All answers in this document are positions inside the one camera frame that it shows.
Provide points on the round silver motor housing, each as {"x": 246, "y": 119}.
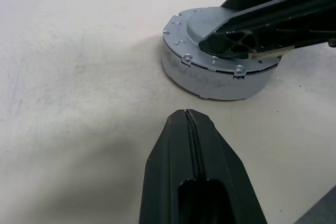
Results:
{"x": 210, "y": 85}

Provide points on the silver spoked rotor lid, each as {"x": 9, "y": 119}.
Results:
{"x": 194, "y": 24}

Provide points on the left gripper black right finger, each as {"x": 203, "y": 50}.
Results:
{"x": 225, "y": 171}

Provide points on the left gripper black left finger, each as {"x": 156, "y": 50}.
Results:
{"x": 165, "y": 176}

